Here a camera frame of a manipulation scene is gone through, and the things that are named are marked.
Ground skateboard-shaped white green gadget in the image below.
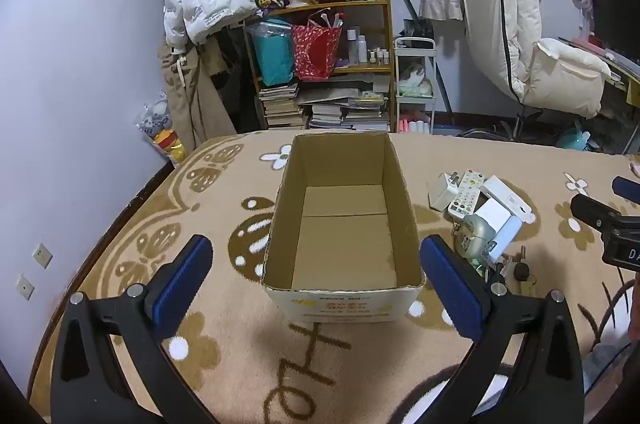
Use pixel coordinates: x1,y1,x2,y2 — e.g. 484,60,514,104
480,177,536,223

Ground white duvet over chair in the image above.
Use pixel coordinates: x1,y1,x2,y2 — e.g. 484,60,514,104
455,0,613,117

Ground khaki coat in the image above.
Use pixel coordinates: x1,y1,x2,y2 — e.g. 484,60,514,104
159,38,242,151

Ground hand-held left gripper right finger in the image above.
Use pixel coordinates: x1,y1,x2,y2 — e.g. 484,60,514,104
421,234,585,424

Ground white charger plug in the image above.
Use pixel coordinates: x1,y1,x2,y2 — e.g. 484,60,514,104
429,173,463,211

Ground white remote control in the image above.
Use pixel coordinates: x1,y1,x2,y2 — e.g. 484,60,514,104
446,169,487,219

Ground light blue cylinder with strap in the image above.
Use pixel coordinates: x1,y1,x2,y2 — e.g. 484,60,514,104
487,217,524,265

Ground stack of old books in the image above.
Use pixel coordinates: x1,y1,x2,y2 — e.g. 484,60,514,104
257,83,306,129

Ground person's right forearm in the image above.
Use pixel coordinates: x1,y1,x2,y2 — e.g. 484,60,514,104
626,278,640,341

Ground teal plastic toy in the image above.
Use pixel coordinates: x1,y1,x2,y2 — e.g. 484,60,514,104
560,121,592,151

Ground black monitor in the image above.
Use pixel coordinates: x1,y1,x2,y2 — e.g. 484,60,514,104
590,0,640,55

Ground pink desk fan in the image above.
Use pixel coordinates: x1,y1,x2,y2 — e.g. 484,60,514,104
569,0,599,41

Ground bag of plush toys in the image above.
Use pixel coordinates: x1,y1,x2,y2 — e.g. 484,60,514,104
134,92,187,165

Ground wooden shelf rack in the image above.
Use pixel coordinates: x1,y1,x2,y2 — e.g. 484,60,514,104
244,0,397,133

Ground bunch of keys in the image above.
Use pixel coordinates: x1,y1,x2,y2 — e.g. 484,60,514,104
481,247,540,301

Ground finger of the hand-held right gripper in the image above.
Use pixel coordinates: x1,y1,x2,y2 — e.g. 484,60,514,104
612,177,640,206
571,194,640,236

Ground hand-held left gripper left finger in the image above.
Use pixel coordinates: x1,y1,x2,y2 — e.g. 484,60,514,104
50,234,221,424

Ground cardboard box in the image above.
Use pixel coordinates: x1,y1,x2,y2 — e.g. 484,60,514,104
261,131,426,324

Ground white square power bank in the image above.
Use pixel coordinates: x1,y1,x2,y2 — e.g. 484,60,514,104
472,198,513,231

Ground red patterned gift bag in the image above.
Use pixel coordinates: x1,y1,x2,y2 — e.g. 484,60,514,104
291,9,346,81

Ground beige brown printed blanket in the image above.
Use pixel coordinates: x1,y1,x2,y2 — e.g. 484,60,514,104
27,131,640,424

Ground white trolley cart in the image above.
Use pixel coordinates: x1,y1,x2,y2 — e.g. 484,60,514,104
394,37,438,135

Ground small round silver clock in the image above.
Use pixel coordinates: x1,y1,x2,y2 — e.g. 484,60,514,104
456,214,497,261

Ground teal bag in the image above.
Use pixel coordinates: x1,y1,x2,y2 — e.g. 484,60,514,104
250,19,296,86

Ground pile of magazines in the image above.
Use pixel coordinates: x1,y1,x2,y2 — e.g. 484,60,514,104
299,78,391,132

